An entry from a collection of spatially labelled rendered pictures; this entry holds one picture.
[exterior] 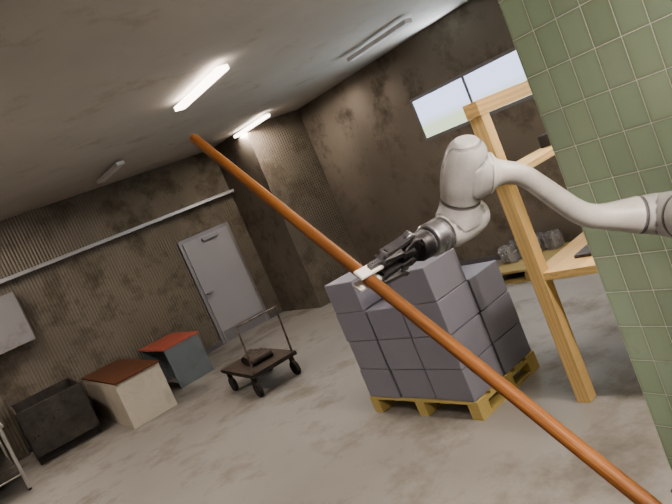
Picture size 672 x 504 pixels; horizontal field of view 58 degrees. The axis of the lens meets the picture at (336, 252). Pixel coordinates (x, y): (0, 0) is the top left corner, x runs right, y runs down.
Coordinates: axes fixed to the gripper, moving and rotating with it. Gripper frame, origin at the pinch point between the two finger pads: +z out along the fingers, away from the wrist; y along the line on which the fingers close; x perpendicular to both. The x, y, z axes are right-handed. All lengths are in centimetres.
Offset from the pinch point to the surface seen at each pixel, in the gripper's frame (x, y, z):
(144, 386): 501, 627, -87
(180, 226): 808, 637, -319
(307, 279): 584, 690, -453
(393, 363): 144, 318, -194
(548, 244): 206, 411, -558
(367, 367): 170, 346, -191
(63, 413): 568, 674, 15
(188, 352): 562, 683, -187
